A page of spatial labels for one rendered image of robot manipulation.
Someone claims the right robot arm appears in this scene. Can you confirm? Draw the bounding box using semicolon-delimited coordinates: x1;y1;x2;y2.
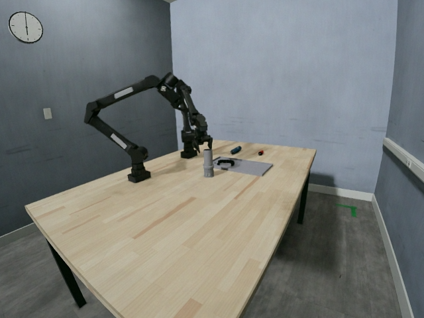
83;72;187;180

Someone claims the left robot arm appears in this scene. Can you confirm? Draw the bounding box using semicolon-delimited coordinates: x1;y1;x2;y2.
176;85;208;155

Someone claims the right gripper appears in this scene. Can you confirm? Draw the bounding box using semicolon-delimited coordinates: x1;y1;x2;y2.
164;90;188;113

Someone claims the blue screwdriver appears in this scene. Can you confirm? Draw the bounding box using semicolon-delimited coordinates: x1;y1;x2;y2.
230;146;242;154

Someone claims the black c-shaped half ring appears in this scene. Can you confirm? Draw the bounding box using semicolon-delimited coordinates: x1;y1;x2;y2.
217;160;235;166

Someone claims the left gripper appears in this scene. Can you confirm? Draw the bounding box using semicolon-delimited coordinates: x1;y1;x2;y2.
192;135;213;153

